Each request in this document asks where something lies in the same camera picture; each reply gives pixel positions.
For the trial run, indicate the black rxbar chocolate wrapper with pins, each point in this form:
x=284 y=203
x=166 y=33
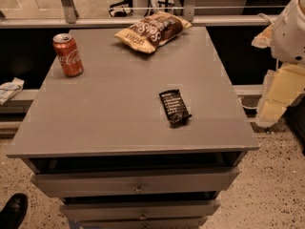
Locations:
x=175 y=108

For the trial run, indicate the middle grey drawer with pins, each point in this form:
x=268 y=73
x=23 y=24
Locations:
x=141 y=210

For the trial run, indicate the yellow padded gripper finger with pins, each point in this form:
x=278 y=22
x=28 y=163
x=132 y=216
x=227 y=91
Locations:
x=280 y=89
x=263 y=40

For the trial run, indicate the red coca-cola can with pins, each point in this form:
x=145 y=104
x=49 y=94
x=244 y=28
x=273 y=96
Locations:
x=68 y=54

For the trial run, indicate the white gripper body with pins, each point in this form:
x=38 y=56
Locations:
x=288 y=37

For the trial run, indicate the bottom grey drawer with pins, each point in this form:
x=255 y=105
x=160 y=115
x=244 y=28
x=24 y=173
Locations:
x=146 y=224

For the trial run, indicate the black office chair base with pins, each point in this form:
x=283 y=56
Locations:
x=122 y=4

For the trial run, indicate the brown chip bag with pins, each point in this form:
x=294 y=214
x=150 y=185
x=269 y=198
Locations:
x=152 y=31

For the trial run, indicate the grey drawer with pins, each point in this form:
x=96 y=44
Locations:
x=141 y=210
x=144 y=182
x=146 y=224

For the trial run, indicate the metal railing frame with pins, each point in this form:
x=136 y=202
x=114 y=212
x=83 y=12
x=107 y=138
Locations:
x=32 y=14

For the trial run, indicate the white folded cloth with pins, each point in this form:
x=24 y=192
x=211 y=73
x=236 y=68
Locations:
x=10 y=89

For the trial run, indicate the top grey drawer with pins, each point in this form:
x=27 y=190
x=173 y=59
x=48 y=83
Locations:
x=144 y=182

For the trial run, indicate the black shoe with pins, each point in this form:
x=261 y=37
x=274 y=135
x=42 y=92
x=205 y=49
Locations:
x=13 y=213

